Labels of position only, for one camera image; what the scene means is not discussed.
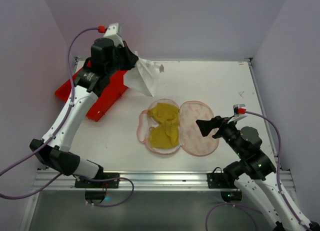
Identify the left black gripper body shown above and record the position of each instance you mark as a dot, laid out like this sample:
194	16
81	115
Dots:
128	59

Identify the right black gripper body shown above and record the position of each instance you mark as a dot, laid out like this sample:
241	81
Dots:
219	126

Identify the floral mesh laundry bag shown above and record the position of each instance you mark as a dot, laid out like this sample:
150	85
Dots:
190	137

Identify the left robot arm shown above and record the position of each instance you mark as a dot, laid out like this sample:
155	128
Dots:
53	149

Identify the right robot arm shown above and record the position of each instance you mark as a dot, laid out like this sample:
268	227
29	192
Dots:
256	176

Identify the yellow bra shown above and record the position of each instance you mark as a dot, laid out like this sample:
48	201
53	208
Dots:
166	134

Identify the red plastic tray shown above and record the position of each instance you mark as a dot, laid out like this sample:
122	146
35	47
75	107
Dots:
109	96

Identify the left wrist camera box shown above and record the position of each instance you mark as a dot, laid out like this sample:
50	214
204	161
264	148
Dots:
113	32

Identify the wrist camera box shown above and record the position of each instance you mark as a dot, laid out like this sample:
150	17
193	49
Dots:
239	111
113	32

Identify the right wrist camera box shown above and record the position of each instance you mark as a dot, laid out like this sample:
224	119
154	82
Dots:
239	111

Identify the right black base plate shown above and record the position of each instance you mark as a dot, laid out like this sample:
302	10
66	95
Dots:
217	180

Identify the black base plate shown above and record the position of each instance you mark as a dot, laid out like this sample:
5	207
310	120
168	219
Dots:
106	180
217	180

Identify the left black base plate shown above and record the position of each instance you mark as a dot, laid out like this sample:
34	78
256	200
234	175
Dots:
106	180

